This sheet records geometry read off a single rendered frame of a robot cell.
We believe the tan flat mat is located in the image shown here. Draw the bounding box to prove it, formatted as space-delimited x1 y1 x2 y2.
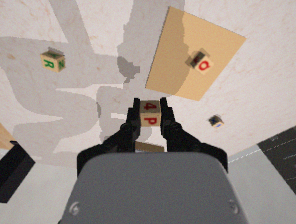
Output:
145 6 247 101

